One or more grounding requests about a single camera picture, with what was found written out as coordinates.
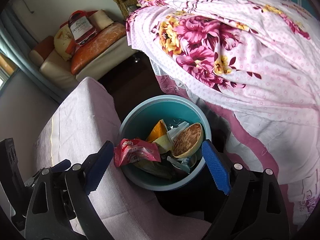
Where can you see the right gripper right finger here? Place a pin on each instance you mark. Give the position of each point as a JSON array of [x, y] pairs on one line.
[[254, 207]]

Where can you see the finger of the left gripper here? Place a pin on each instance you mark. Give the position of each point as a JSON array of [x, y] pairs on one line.
[[61, 166]]

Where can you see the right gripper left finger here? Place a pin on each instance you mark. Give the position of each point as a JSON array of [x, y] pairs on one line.
[[60, 207]]

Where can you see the red pink snack wrapper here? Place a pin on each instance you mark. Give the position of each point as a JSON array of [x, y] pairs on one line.
[[133, 150]]

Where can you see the brown coconut shell piece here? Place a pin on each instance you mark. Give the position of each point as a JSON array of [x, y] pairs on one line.
[[188, 141]]

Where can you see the orange Ovaltine snack wrapper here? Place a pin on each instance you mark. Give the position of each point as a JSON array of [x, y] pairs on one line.
[[159, 130]]

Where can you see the yellow white paper packet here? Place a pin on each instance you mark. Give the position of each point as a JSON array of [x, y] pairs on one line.
[[163, 143]]

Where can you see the cartoon printed face mask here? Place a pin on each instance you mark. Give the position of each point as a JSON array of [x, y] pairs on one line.
[[175, 132]]

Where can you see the teal plastic trash bin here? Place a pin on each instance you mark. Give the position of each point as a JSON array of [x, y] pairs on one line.
[[163, 176]]

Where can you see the cream leather sofa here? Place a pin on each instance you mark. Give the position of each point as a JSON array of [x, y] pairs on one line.
[[58, 71]]

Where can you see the orange seat cushion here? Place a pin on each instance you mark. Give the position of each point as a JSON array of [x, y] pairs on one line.
[[106, 39]]

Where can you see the cream cartoon pillow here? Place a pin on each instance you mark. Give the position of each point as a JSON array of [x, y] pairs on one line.
[[64, 43]]

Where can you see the grey curtain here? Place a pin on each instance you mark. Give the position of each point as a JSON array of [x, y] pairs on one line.
[[16, 44]]

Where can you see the red Hennessy gift bag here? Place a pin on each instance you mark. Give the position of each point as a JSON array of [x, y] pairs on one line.
[[81, 27]]

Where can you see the beige small pillow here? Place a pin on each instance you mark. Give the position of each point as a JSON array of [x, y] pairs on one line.
[[100, 19]]

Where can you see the pink floral quilt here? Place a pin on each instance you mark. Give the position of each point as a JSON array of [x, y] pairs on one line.
[[255, 63]]

